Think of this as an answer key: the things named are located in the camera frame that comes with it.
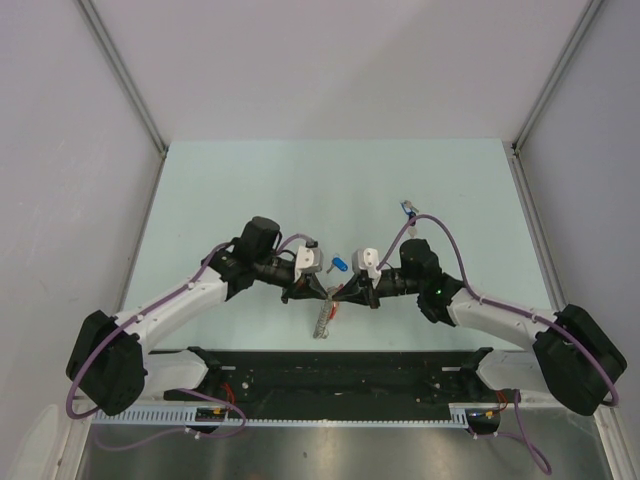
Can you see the right side aluminium rail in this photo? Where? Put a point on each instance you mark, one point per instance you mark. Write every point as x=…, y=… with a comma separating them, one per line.
x=551, y=278

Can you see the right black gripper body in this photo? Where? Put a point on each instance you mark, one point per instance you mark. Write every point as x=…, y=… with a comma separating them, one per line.
x=391, y=283

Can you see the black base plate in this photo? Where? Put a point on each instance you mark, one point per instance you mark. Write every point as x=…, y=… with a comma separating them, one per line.
x=348, y=387

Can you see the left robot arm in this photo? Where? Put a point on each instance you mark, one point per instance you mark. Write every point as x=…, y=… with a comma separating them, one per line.
x=112, y=362

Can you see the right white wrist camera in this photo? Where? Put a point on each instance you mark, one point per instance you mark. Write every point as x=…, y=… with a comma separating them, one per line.
x=366, y=262

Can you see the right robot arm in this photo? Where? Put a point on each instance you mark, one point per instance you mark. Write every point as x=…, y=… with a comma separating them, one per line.
x=565, y=353

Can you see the left aluminium corner post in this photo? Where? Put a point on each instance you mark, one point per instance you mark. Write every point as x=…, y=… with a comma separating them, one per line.
x=114, y=60

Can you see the right aluminium corner post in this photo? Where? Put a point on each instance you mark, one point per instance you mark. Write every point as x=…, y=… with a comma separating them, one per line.
x=568, y=53

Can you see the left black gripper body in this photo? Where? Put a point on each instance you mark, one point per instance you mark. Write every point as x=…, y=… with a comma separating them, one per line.
x=274, y=271

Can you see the white cable duct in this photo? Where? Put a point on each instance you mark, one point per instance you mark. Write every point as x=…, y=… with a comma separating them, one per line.
x=203, y=416

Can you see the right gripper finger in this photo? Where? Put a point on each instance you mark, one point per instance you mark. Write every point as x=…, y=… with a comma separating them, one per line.
x=353, y=298
x=351, y=288

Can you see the aluminium corner post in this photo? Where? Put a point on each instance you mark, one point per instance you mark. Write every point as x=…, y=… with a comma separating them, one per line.
x=114, y=60
x=568, y=53

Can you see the dark blue tag key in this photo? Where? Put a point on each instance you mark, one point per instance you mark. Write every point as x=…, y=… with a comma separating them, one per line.
x=408, y=208

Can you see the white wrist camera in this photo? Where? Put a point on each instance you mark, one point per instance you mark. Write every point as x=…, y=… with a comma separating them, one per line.
x=366, y=262
x=308, y=260

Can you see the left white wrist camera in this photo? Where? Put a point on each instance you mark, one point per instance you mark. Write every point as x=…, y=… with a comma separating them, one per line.
x=308, y=260

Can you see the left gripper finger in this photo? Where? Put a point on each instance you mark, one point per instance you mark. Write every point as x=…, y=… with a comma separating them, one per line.
x=315, y=287
x=286, y=297

